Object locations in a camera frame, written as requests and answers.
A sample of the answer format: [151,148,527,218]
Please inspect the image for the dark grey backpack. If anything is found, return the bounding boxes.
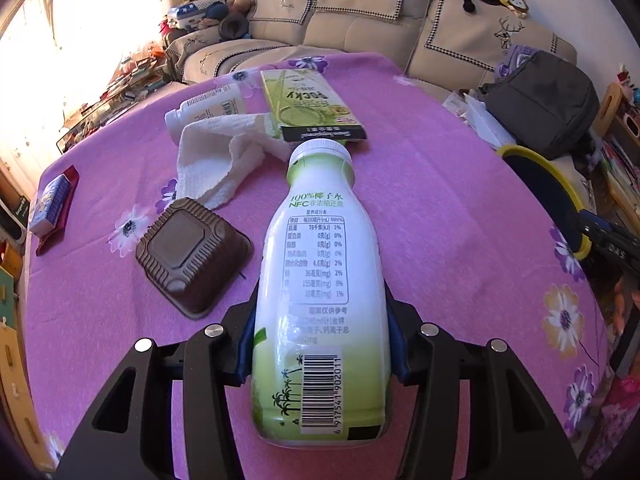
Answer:
[477,46,600,160]

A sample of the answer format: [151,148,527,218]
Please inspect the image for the brown plastic tray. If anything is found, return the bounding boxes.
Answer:
[136,198,253,320]

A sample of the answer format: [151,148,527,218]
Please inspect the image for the yellow plush toy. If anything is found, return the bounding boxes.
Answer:
[499,0,529,18]

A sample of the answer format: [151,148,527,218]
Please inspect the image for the white plastic bottle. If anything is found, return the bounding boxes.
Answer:
[165,84,246,145]

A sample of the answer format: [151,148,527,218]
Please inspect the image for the blue tissue pack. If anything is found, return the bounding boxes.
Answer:
[28,174,70,237]

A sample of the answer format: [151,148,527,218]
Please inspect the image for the green Pocky box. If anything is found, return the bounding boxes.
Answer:
[262,68,367,143]

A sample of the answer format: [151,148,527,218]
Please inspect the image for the beige sectional sofa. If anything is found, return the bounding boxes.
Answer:
[167,0,577,96]

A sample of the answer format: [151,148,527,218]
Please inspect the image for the white paper towel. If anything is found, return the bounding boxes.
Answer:
[176,114,292,209]

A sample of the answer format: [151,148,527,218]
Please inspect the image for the green white juice bottle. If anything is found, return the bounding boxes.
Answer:
[250,139,390,448]

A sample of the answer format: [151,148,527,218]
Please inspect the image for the sheer window curtain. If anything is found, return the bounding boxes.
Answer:
[1,0,182,177]

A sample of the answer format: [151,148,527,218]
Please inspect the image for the white papers on sofa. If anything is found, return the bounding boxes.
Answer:
[442,92,516,151]

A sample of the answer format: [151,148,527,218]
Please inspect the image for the wooden side shelf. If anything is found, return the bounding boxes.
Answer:
[592,82,639,235]

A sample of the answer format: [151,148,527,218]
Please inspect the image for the yellow rimmed trash bin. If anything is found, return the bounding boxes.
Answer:
[497,144,591,260]

